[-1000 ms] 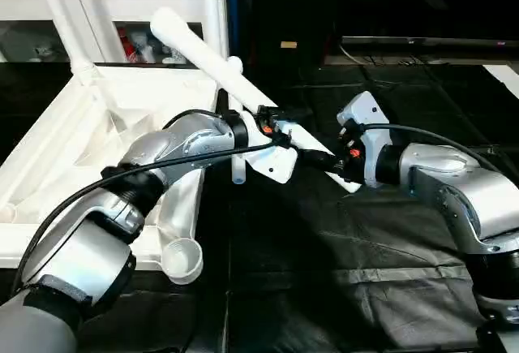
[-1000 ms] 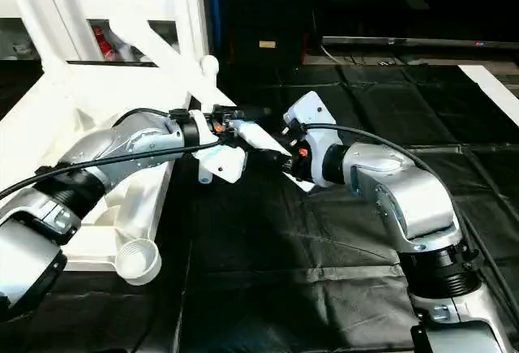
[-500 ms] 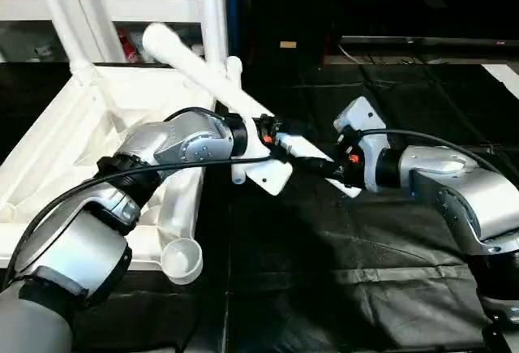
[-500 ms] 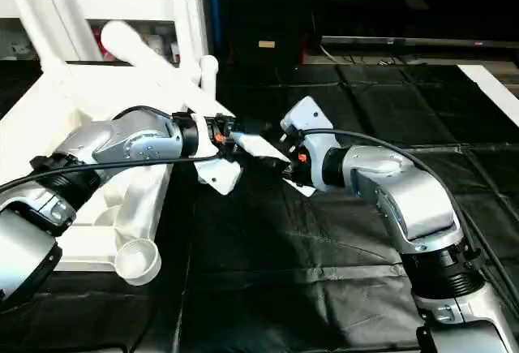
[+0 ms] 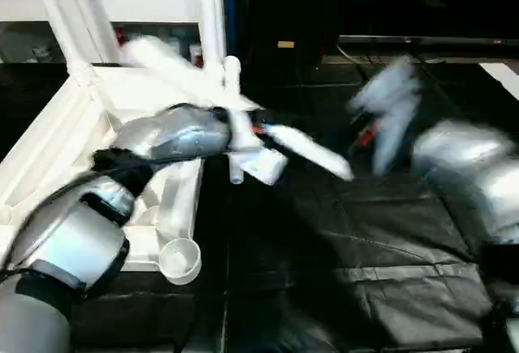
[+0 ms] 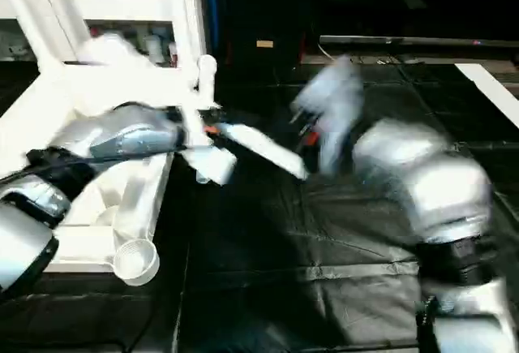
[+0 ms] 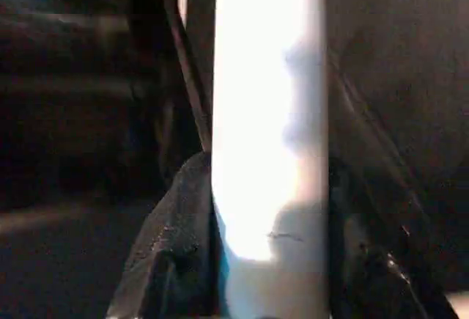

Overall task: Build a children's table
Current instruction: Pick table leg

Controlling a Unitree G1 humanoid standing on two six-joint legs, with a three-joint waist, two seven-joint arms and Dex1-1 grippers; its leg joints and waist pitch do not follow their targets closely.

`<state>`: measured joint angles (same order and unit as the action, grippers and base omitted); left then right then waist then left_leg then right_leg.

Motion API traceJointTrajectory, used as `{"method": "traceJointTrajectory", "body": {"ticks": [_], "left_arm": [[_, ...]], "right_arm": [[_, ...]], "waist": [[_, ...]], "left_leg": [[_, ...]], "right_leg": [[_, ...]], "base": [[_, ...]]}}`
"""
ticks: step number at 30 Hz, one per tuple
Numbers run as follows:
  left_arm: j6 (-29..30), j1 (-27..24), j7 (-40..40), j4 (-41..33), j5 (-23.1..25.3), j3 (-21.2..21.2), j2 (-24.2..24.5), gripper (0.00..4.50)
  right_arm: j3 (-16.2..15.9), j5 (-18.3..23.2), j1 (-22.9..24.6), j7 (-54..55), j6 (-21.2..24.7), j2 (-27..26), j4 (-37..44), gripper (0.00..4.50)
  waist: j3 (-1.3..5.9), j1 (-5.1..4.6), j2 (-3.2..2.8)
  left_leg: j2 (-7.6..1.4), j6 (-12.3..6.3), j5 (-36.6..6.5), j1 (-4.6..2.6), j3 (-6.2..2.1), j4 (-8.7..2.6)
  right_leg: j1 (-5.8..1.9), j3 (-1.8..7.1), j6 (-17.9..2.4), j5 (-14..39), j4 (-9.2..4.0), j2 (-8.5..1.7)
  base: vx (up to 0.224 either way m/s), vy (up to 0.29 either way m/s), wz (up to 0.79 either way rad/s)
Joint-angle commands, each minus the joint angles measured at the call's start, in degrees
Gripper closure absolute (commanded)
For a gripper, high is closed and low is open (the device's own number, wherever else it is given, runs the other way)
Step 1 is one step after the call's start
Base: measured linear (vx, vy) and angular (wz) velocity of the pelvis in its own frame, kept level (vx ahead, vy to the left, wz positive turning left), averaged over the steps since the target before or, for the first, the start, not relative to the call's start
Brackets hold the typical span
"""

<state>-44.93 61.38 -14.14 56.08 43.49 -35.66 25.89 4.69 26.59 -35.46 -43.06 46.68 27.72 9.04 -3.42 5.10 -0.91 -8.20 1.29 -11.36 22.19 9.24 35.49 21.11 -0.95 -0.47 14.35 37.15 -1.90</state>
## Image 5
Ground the white glass door cabinet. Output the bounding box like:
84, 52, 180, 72
0, 0, 226, 67

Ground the white plastic table top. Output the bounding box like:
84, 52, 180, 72
0, 65, 244, 286

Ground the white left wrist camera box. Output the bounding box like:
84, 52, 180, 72
235, 144, 290, 187

